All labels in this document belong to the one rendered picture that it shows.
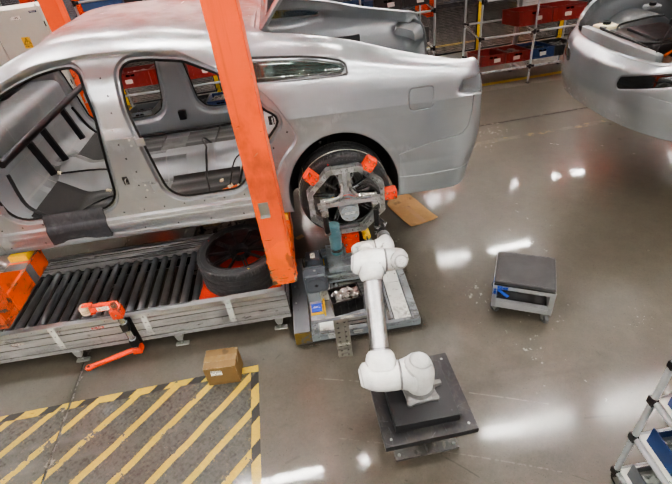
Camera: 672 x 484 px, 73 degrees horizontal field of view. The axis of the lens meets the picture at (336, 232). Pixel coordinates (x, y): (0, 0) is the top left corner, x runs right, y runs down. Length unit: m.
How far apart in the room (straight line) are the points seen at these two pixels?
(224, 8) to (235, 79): 0.32
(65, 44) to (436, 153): 2.49
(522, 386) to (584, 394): 0.35
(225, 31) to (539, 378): 2.71
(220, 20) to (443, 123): 1.63
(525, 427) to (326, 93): 2.34
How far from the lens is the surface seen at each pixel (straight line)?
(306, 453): 2.96
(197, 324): 3.53
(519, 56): 7.60
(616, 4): 5.71
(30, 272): 4.01
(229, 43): 2.38
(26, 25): 7.10
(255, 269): 3.32
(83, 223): 3.69
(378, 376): 2.46
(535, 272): 3.46
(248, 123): 2.49
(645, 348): 3.68
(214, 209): 3.38
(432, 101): 3.17
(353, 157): 3.13
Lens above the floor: 2.59
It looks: 37 degrees down
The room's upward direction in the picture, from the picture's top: 8 degrees counter-clockwise
